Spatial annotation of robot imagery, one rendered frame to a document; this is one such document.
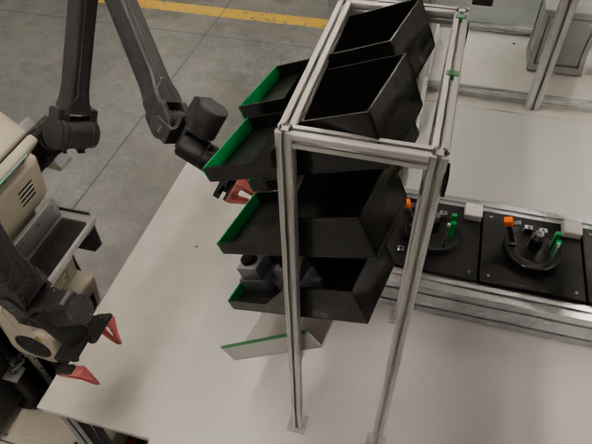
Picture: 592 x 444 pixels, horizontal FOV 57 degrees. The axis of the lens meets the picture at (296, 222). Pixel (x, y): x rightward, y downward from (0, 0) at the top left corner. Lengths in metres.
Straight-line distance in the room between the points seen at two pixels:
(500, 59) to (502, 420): 1.51
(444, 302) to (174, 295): 0.68
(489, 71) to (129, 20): 1.50
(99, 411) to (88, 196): 1.92
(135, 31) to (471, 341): 1.03
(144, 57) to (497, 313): 0.97
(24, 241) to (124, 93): 2.52
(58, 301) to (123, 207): 1.96
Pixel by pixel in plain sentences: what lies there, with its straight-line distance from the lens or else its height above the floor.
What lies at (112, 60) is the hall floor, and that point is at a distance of 4.23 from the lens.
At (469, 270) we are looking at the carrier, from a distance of 1.40.
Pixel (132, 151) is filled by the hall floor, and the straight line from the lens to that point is 3.34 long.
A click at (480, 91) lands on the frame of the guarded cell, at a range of 2.15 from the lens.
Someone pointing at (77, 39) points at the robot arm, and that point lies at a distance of 1.36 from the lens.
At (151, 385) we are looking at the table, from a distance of 1.36.
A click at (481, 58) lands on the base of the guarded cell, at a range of 2.40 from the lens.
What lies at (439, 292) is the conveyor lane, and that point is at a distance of 1.37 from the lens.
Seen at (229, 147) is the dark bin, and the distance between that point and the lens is 0.82.
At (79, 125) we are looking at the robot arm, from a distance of 1.39.
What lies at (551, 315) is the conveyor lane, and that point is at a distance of 1.41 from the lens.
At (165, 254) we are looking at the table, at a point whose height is 0.86.
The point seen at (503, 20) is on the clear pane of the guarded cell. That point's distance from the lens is 2.59.
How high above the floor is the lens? 2.04
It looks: 47 degrees down
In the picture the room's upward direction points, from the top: 2 degrees counter-clockwise
